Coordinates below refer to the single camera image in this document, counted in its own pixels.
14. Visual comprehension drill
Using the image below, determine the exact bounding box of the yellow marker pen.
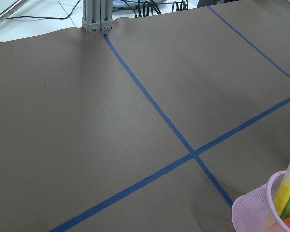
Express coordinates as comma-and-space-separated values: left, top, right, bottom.
273, 163, 290, 216

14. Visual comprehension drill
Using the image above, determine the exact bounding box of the brown paper table mat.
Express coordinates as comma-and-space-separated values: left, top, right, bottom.
0, 0, 290, 232

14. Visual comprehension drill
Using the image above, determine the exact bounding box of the long grabber stick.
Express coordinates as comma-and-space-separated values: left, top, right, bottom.
0, 0, 29, 23

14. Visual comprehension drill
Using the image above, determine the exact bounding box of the aluminium frame post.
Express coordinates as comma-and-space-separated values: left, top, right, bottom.
82, 0, 113, 33

